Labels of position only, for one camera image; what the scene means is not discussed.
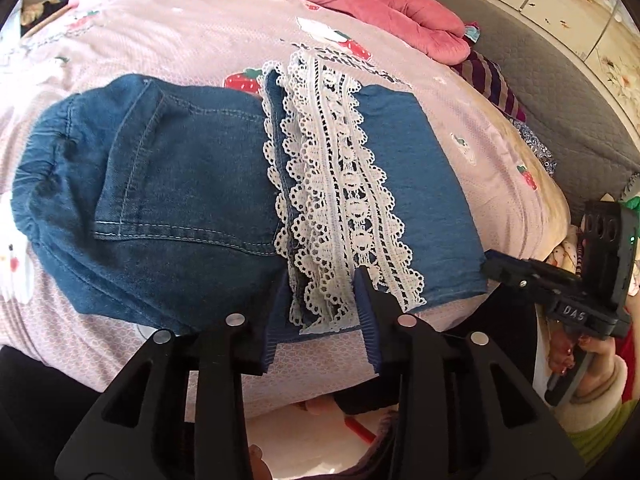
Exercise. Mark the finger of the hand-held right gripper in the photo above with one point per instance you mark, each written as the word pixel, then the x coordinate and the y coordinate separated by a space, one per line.
pixel 520 272

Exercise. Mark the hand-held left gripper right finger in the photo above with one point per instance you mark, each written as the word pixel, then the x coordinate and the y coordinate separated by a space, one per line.
pixel 367 320

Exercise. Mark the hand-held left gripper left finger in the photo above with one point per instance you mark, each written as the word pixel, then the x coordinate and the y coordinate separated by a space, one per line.
pixel 270 350

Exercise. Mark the denim jeans with lace trim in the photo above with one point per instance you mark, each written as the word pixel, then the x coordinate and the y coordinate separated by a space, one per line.
pixel 175 160

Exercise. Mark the person's right forearm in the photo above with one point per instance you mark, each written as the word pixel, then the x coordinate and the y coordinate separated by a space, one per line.
pixel 607 410

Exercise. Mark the person's right hand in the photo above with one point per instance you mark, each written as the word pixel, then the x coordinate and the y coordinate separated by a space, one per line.
pixel 597 360

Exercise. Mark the yellow cartoon print blanket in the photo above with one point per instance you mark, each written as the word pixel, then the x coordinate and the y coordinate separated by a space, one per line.
pixel 562 252

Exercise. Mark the person's right foot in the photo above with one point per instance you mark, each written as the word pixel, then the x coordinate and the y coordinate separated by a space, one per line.
pixel 320 406

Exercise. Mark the person's foot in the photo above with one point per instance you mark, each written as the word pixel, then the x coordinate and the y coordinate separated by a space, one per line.
pixel 320 406
pixel 256 460

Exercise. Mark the beige blanket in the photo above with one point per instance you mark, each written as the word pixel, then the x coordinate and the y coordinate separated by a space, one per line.
pixel 545 200

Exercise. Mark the black slipper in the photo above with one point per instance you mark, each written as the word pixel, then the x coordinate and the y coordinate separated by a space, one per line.
pixel 365 401

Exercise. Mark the red stick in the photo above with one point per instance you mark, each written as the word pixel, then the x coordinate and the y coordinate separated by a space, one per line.
pixel 357 429

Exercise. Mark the person's left foot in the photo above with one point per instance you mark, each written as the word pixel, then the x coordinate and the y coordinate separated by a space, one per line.
pixel 256 460

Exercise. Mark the blue floral cloth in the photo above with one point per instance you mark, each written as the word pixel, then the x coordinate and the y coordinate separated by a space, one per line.
pixel 535 147

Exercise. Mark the grey padded headboard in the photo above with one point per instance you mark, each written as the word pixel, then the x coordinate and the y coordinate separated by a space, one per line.
pixel 550 85

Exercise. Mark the striped purple cloth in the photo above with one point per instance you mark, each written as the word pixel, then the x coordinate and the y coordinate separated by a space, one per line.
pixel 487 77

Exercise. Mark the teal red cloth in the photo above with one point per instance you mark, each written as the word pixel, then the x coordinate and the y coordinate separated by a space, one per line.
pixel 470 32

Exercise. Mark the pink quilt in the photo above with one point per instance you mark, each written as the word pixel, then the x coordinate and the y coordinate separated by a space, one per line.
pixel 375 5

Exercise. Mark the pink strawberry print bedsheet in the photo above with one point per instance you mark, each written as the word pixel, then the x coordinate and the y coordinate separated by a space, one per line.
pixel 175 30

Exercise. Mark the brown floral cloth pile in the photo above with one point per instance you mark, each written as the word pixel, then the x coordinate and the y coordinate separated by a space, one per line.
pixel 32 11

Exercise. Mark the floral wall painting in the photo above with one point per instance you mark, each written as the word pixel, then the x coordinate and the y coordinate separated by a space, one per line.
pixel 565 5

